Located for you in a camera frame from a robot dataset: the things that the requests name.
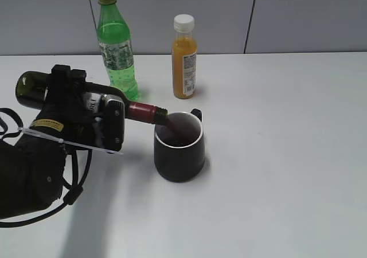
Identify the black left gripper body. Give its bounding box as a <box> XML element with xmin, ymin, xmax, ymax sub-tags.
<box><xmin>25</xmin><ymin>81</ymin><xmax>127</xmax><ymax>155</ymax></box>

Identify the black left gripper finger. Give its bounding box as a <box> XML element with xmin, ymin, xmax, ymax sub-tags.
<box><xmin>45</xmin><ymin>64</ymin><xmax>87</xmax><ymax>103</ymax></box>

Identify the dark red wine bottle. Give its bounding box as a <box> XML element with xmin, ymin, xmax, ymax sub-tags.
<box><xmin>15</xmin><ymin>71</ymin><xmax>168</xmax><ymax>126</ymax></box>

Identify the black mug white interior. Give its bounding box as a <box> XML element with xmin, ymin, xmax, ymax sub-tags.
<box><xmin>154</xmin><ymin>108</ymin><xmax>205</xmax><ymax>182</ymax></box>

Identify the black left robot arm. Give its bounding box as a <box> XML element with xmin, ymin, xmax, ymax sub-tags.
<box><xmin>1</xmin><ymin>65</ymin><xmax>130</xmax><ymax>228</ymax></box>

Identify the white zip tie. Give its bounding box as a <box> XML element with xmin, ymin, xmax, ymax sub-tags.
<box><xmin>18</xmin><ymin>127</ymin><xmax>123</xmax><ymax>155</ymax></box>

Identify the green plastic soda bottle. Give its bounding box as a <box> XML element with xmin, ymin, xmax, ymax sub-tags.
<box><xmin>97</xmin><ymin>0</ymin><xmax>139</xmax><ymax>100</ymax></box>

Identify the orange juice bottle white cap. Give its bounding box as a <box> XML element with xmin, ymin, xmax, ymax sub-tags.
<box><xmin>171</xmin><ymin>14</ymin><xmax>197</xmax><ymax>99</ymax></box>

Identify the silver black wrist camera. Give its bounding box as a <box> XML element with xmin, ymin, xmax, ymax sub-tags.
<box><xmin>99</xmin><ymin>95</ymin><xmax>125</xmax><ymax>152</ymax></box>

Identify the black cable with ferrite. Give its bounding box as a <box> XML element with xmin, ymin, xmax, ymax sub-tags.
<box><xmin>0</xmin><ymin>107</ymin><xmax>93</xmax><ymax>229</ymax></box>

